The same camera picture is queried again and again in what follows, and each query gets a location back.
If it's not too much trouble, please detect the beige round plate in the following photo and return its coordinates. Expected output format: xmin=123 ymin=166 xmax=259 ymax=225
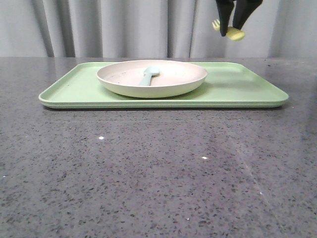
xmin=97 ymin=59 xmax=208 ymax=98

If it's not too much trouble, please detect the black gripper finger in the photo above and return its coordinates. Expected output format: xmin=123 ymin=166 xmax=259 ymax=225
xmin=216 ymin=0 xmax=234 ymax=37
xmin=232 ymin=0 xmax=263 ymax=29

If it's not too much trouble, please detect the yellow plastic fork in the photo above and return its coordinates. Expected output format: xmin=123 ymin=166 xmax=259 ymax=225
xmin=212 ymin=19 xmax=246 ymax=41

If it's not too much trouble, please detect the grey pleated curtain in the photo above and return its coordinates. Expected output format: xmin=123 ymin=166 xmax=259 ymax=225
xmin=0 ymin=0 xmax=317 ymax=58

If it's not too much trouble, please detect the light green plastic tray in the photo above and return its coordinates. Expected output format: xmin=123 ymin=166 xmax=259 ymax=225
xmin=39 ymin=62 xmax=288 ymax=109

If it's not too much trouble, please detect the light blue plastic spoon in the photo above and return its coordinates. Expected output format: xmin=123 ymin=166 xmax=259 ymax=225
xmin=139 ymin=65 xmax=160 ymax=86

